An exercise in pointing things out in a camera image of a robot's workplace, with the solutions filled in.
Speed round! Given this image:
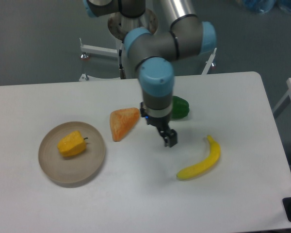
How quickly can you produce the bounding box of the orange triangular bread slice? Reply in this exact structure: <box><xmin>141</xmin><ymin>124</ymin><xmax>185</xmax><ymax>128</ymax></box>
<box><xmin>110</xmin><ymin>107</ymin><xmax>140</xmax><ymax>142</ymax></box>

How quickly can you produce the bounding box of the yellow banana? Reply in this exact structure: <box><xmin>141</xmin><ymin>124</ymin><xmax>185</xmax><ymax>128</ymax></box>
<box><xmin>176</xmin><ymin>135</ymin><xmax>221</xmax><ymax>180</ymax></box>

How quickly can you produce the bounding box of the yellow bell pepper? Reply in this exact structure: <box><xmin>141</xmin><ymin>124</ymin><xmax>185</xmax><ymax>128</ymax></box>
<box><xmin>57</xmin><ymin>131</ymin><xmax>88</xmax><ymax>158</ymax></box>

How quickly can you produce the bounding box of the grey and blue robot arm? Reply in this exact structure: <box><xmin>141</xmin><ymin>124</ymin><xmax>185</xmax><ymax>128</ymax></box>
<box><xmin>83</xmin><ymin>0</ymin><xmax>217</xmax><ymax>147</ymax></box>

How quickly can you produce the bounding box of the green bell pepper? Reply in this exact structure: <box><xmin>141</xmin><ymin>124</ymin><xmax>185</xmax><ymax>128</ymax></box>
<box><xmin>171</xmin><ymin>96</ymin><xmax>190</xmax><ymax>119</ymax></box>

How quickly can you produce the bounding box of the black cable on pedestal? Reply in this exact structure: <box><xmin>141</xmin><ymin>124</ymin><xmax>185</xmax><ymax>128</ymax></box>
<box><xmin>118</xmin><ymin>41</ymin><xmax>126</xmax><ymax>80</ymax></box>

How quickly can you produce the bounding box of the beige round plate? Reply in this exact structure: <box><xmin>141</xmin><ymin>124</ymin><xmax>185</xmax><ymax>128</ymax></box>
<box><xmin>38</xmin><ymin>121</ymin><xmax>106</xmax><ymax>187</ymax></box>

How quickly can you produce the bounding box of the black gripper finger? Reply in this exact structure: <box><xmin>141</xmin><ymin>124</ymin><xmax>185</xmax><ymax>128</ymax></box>
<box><xmin>165</xmin><ymin>129</ymin><xmax>178</xmax><ymax>148</ymax></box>
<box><xmin>157</xmin><ymin>127</ymin><xmax>168</xmax><ymax>143</ymax></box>

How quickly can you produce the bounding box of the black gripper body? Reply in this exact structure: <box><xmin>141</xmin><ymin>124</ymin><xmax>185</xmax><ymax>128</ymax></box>
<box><xmin>140</xmin><ymin>102</ymin><xmax>172</xmax><ymax>132</ymax></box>

